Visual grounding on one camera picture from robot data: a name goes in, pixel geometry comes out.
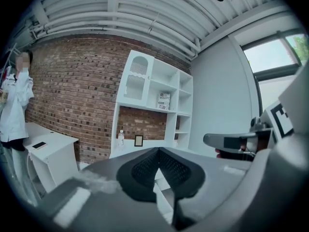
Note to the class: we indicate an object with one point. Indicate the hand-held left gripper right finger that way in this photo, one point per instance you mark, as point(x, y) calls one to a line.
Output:
point(217, 190)

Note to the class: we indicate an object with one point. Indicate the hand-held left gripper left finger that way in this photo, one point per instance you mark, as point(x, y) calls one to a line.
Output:
point(135, 178)

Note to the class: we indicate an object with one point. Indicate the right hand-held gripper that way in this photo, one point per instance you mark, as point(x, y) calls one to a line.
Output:
point(282, 117)

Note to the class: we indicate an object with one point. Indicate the person's right hand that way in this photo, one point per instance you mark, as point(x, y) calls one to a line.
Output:
point(262, 144)

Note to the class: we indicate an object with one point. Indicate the clear plastic water bottle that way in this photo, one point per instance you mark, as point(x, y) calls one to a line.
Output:
point(121, 140)

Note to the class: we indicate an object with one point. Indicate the black white printed box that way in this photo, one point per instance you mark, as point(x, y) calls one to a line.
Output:
point(163, 101)

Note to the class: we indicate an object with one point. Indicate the small white side desk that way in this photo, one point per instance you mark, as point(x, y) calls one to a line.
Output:
point(55, 153)

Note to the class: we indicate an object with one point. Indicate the window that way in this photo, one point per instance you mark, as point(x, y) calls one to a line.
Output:
point(268, 57)

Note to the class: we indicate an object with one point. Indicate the black phone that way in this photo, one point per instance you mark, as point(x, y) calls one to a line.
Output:
point(39, 145)

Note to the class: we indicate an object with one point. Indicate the white shelf hutch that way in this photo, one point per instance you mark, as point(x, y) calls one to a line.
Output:
point(135, 54)

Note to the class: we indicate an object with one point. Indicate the small food container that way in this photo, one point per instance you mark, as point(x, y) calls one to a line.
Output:
point(3, 97)

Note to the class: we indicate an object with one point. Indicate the white clothes rack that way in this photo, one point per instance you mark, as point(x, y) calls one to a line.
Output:
point(9, 57)

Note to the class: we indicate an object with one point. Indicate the small dark picture frame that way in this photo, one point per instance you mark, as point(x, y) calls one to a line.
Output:
point(138, 141)

